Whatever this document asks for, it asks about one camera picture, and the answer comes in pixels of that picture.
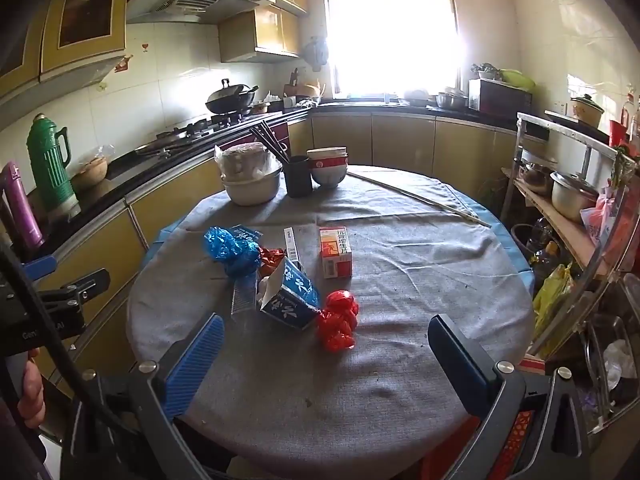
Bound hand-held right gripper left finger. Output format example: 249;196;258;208
62;312;226;480

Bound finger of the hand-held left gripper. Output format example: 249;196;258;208
39;268;111;309
20;255;57;282

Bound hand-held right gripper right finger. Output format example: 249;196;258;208
427;313;592;480

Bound grey striped packet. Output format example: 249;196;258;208
231;276;261;317

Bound blue plastic bag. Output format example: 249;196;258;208
202;226;262;277

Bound large blue white carton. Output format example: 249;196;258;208
256;257;322;331

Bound red plastic wrapper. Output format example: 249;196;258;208
317;290;360;352

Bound orange foil wrapper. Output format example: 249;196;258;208
257;246;287;267

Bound slim white box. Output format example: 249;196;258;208
283;227;302;271

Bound orange white medicine box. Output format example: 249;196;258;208
319;226;353;279

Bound person's left hand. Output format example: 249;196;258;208
17;347;48;429

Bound purple vacuum bottle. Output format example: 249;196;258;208
0;161;45;251

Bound cardboard box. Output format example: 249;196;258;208
520;355;551;376

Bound green thermos jug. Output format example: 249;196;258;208
26;114;81;221

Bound yellow plastic bag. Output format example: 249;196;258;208
532;262;574;356

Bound brown bowl with plastic bag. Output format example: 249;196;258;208
70;144;116;191

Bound blue table cover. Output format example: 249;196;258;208
150;195;533;286

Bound cooking oil bottle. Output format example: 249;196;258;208
530;217;561;281

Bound long wooden stick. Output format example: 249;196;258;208
346;170;493;227

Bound cream metal basin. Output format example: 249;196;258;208
221;162;283;207

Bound glass-front yellow cabinet door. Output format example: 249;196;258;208
0;5;46;106
39;0;131;83

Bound large steel pot with lid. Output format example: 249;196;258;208
550;170;600;223

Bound small steel pot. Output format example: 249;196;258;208
520;160;553;196

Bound pink red shopping bag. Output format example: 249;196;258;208
580;187;622;246

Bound black gas stove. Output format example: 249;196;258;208
135;110;281;158

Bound plastic-wrapped white container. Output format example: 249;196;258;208
215;142;281;181

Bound black chopstick cup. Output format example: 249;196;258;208
282;155;314;198

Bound red banded white bowl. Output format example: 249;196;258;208
307;156;349;189

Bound bundle of dark chopsticks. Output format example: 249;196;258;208
249;121;291;163

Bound black wok with lid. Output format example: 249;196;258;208
205;78;260;115

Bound dark red built-in appliance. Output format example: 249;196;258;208
250;120;291;158

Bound metal storage rack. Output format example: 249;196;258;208
500;112;640;441

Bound plain white bowl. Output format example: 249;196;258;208
306;146;348;161

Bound steel pots with lids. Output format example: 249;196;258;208
435;89;468;110

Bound black induction cooker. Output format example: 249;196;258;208
544;109;611;143

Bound dark microwave oven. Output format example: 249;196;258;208
467;79;533;113

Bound cream enamel pot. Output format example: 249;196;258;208
570;92;605;128

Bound green plastic basin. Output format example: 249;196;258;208
500;67;536;88

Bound hanging grey utensils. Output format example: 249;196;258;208
302;36;329;73

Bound bright window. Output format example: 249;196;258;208
320;0;463;98

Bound black cable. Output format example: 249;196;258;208
0;245;136;433

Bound metal wire basket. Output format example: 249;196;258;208
575;275;640;436

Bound small yellow wall cabinet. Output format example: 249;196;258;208
218;5;301;64

